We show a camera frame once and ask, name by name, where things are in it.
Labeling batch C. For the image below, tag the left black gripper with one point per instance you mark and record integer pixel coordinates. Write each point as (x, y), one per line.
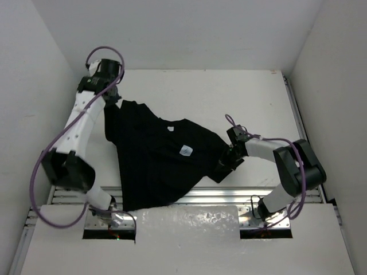
(112, 93)

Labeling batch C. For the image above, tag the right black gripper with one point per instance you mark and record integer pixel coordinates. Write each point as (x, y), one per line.
(224, 164)

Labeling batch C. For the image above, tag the black t shirt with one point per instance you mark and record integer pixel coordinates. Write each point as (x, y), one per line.
(160, 161)

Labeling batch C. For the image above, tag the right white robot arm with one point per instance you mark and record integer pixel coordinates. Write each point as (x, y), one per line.
(298, 167)

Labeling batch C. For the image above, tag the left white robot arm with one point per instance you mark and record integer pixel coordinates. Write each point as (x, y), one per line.
(64, 163)

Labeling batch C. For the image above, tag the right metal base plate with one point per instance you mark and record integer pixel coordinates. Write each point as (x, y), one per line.
(250, 220)

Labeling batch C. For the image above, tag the metal base plate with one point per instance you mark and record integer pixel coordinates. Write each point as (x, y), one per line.
(117, 220)
(250, 220)

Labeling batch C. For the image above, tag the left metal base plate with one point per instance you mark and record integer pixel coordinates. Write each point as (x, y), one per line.
(117, 220)

